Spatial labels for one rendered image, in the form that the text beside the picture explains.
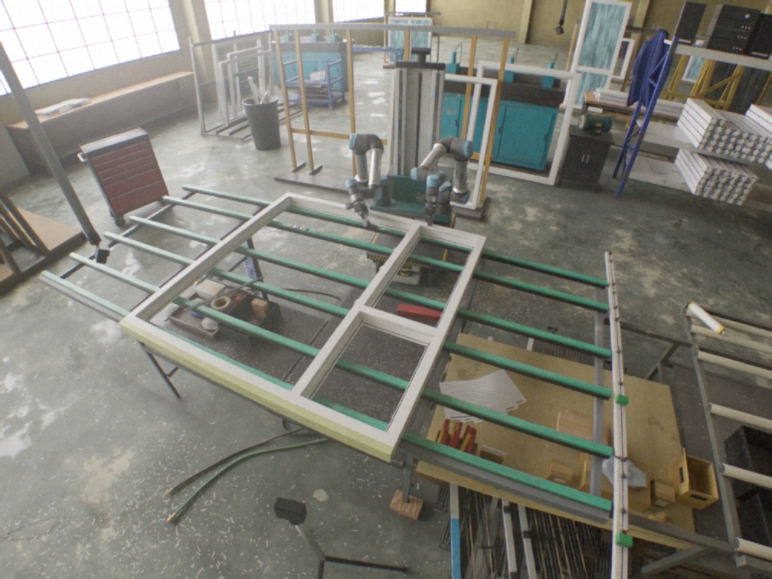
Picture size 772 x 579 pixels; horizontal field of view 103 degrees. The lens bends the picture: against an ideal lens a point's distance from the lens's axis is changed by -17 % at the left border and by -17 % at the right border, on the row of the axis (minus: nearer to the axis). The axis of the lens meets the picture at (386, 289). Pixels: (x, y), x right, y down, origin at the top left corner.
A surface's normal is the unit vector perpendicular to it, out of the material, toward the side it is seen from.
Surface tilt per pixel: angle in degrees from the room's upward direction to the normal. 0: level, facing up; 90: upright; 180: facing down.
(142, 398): 0
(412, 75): 90
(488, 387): 0
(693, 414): 0
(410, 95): 90
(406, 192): 90
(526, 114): 90
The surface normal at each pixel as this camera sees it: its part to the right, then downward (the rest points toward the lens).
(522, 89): -0.40, 0.61
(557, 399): 0.00, -0.75
